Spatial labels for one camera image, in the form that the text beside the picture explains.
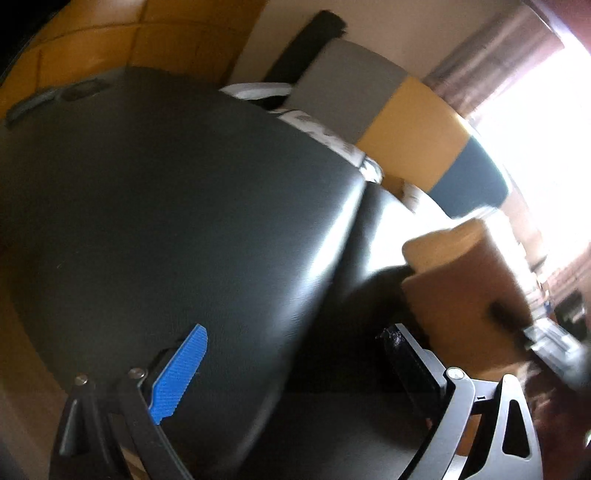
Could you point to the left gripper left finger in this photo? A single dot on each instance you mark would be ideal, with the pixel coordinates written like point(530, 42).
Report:
point(85, 446)

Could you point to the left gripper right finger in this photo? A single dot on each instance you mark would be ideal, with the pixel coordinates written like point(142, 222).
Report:
point(505, 445)

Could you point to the cream knitted sweater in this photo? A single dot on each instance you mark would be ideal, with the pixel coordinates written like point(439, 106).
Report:
point(468, 293)

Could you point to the deer print pillow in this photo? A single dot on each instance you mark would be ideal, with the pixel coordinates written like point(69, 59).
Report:
point(411, 196)

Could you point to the tricolour sofa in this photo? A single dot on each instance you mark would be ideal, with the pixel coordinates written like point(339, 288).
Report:
point(397, 120)

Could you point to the window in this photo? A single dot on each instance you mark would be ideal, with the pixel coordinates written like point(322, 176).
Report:
point(537, 129)

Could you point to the geometric pattern pillow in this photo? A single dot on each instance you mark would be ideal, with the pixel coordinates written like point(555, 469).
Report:
point(369, 168)

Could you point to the pink curtain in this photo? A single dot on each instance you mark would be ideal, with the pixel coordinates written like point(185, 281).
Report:
point(505, 48)

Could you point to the wooden wardrobe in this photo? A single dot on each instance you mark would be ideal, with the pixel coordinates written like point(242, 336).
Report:
point(202, 39)

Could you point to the black rolled mat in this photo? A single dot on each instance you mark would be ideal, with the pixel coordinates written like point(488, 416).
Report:
point(324, 27)

